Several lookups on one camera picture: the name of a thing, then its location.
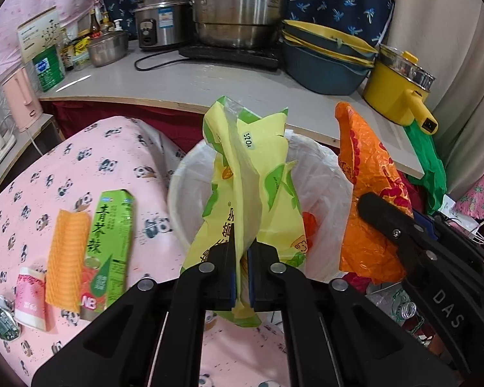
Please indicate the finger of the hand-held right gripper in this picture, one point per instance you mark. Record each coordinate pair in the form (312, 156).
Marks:
(387, 221)
(427, 223)

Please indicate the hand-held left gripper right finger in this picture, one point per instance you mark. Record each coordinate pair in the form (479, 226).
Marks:
(262, 282)

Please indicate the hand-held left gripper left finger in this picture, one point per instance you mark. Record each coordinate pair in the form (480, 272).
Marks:
(226, 282)

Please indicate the orange red-printed snack bag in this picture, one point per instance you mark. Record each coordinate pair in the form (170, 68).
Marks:
(367, 177)

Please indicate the trash bin with white liner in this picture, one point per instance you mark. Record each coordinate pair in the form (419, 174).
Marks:
(326, 193)

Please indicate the orange plastic bag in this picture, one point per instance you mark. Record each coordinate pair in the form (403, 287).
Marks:
(309, 227)

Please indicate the yellow green snack bag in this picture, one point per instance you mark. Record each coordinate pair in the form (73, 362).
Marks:
(242, 169)

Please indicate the red cloth bundle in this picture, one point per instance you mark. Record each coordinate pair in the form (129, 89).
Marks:
(411, 193)

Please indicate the clear plastic bottle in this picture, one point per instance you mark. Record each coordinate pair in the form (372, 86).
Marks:
(407, 312)

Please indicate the pink pineapple printed cloth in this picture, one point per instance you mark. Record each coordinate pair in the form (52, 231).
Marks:
(480, 193)

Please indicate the green plastic bag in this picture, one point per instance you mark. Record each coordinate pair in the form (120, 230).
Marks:
(427, 161)

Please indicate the green drink carton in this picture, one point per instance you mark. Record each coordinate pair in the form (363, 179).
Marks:
(105, 250)

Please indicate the yellow electric pot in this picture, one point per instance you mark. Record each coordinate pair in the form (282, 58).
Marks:
(391, 88)

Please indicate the blue yellow-rimmed basin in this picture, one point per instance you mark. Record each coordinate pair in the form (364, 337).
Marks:
(322, 74)
(347, 54)
(318, 32)

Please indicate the orange cloth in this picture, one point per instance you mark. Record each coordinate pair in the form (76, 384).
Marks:
(66, 258)

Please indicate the beige curtain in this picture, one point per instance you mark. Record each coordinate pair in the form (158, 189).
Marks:
(447, 48)

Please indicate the pink paper cup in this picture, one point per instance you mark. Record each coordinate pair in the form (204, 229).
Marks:
(28, 302)

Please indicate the dark red counter skirt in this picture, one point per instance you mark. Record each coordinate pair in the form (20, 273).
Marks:
(125, 111)

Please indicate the pink panda printed blanket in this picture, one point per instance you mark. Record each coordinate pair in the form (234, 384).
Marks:
(44, 177)

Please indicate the navy leaf printed cloth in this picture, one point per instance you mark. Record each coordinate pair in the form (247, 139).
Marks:
(338, 4)

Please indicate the small silver green packet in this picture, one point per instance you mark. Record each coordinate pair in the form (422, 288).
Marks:
(2, 318)

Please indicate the black induction cooker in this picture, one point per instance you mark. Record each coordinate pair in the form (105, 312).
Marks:
(226, 54)

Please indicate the white low cabinet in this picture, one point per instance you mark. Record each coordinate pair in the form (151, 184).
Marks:
(32, 129)

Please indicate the large steel steamer pot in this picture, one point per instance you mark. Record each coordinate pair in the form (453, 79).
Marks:
(242, 12)

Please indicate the small steel lidded pot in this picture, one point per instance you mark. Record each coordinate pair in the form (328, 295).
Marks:
(107, 50)

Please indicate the steel rice cooker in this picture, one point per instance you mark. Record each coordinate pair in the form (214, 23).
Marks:
(161, 20)

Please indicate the yellow label jar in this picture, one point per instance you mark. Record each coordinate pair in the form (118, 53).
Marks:
(82, 52)

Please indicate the pink electric kettle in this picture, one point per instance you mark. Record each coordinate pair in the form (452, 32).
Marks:
(20, 100)

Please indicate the green canister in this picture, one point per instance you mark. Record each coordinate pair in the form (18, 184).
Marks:
(48, 70)

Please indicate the dark sauce bottle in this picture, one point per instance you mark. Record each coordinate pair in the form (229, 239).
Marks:
(67, 54)

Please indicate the white pump bottle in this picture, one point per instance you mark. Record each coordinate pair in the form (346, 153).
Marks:
(117, 26)

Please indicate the small brown bottle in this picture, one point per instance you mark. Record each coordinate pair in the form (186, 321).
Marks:
(106, 24)

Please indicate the amber glass bottle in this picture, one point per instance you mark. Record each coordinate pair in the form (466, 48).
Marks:
(94, 24)

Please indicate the white cardboard box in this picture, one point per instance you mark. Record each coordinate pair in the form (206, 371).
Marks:
(36, 32)

